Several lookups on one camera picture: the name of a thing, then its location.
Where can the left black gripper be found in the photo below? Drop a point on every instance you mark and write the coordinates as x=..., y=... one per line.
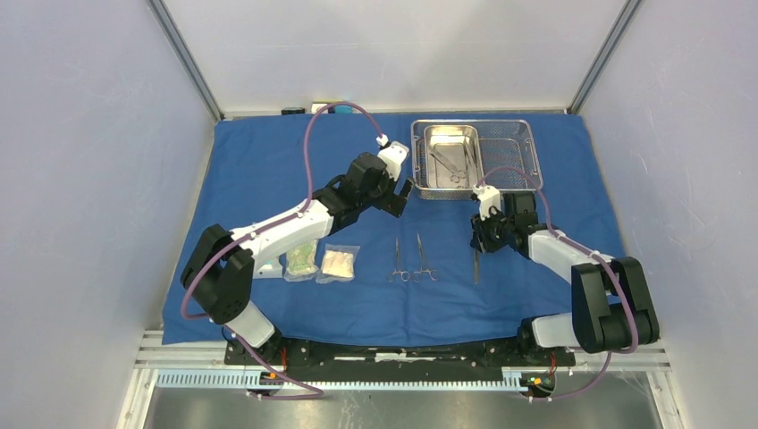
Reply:
x=394, y=206

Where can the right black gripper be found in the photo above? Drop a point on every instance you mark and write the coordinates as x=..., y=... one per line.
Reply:
x=479, y=239

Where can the steel tweezers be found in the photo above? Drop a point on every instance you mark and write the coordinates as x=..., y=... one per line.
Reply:
x=476, y=266

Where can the wire mesh instrument basket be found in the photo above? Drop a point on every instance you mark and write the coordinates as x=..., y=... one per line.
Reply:
x=507, y=153

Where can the surgical scissors forceps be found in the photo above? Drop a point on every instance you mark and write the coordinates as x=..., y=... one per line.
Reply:
x=397, y=272

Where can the blue surgical drape cloth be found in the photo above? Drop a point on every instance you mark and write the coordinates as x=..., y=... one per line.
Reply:
x=261, y=166

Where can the beige gauze packet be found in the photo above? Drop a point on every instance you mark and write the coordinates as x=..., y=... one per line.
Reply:
x=338, y=264

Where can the green packet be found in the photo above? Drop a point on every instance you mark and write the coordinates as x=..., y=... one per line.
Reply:
x=301, y=262

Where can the white blue labelled packet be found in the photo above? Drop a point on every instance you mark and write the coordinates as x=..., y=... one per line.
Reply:
x=272, y=269

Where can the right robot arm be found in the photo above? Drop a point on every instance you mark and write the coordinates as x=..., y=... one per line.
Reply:
x=611, y=306

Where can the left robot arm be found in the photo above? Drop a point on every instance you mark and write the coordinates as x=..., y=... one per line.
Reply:
x=221, y=268

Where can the forceps in tray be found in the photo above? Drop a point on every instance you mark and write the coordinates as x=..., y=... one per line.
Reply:
x=456, y=175

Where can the stainless steel inner tray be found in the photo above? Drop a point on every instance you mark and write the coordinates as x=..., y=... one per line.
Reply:
x=460, y=144

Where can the white yellow small object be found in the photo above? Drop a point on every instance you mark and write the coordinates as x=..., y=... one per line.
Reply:
x=325, y=107

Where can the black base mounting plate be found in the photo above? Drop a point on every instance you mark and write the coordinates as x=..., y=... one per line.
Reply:
x=312, y=361

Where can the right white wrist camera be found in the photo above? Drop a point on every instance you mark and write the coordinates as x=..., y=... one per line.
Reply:
x=489, y=201

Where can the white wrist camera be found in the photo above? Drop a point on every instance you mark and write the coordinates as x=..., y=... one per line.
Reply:
x=393, y=154
x=489, y=201

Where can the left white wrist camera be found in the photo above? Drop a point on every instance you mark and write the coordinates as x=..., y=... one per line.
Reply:
x=393, y=154

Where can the white slotted cable duct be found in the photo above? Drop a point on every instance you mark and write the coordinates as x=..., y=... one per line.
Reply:
x=256, y=380

